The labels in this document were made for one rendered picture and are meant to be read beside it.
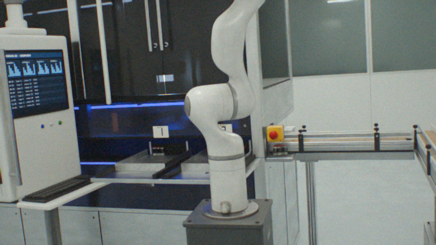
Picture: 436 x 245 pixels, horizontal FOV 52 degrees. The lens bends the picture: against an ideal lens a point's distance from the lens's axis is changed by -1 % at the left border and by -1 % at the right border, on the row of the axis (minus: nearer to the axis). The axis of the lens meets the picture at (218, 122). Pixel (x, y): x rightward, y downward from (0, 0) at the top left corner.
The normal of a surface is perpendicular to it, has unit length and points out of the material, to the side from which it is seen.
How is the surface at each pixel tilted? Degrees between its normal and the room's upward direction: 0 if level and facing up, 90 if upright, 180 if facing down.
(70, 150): 90
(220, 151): 89
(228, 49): 113
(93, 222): 90
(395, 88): 90
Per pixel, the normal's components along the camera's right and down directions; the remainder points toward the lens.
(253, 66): -0.31, 0.15
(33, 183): 0.92, -0.01
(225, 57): -0.18, 0.56
